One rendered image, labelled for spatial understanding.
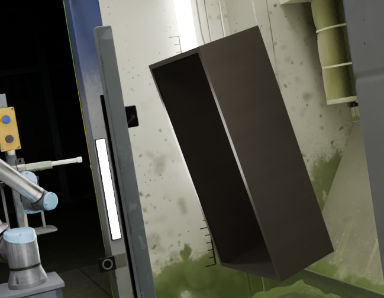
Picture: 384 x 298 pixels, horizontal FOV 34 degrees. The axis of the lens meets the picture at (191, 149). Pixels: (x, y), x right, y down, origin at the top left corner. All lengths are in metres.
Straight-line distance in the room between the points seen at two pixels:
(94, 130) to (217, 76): 1.19
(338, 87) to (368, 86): 2.81
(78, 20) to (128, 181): 2.14
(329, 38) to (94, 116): 1.55
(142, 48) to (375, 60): 2.84
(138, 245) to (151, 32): 2.29
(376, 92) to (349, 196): 3.05
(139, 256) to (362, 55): 0.99
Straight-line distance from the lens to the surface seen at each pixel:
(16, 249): 3.17
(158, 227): 4.07
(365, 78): 1.38
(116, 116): 1.97
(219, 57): 3.00
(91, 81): 3.95
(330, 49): 4.18
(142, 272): 2.03
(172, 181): 4.07
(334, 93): 4.19
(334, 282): 4.20
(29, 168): 3.75
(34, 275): 3.19
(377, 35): 1.33
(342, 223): 4.33
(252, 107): 3.06
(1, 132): 4.00
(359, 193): 4.31
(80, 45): 3.97
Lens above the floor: 1.33
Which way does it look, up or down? 3 degrees down
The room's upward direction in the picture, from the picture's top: 9 degrees counter-clockwise
